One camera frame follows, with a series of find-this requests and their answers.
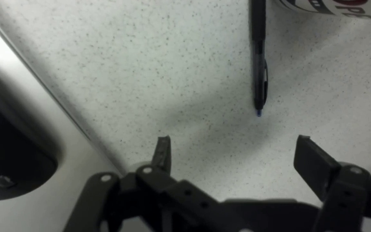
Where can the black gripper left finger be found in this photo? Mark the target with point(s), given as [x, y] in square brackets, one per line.
[163, 149]

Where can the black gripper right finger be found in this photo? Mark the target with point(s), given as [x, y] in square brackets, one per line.
[315, 161]

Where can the black marker pen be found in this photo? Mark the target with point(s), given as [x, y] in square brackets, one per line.
[258, 42]

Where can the silver closed laptop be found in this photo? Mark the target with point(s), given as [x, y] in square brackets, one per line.
[65, 193]

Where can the white mug orange inside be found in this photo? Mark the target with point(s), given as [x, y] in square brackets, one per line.
[322, 6]

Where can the black computer mouse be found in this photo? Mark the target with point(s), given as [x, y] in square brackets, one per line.
[6, 149]

